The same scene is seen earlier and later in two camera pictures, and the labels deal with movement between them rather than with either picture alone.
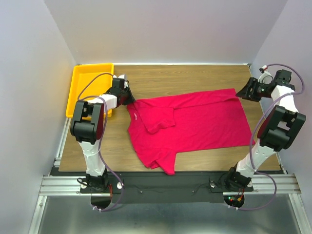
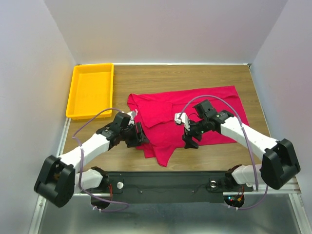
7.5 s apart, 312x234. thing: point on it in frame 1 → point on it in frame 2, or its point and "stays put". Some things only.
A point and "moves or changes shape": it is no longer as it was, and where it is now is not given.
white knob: [119, 185] stays put
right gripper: [244, 93] → [189, 143]
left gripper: [130, 98] → [139, 138]
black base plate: [167, 187] stays put
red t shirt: [161, 126] moves or changes shape
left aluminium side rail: [60, 149] stays put
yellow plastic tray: [90, 81] stays put
